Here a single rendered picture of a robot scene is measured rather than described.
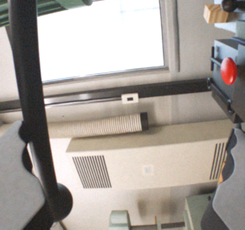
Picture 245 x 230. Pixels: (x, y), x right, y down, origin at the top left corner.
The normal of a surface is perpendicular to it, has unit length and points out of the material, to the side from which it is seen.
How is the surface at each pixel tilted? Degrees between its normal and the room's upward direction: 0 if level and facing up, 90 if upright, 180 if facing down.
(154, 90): 90
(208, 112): 90
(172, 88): 90
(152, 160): 90
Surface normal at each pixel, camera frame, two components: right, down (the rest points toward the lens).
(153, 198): -0.04, 0.47
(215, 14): 0.03, 0.84
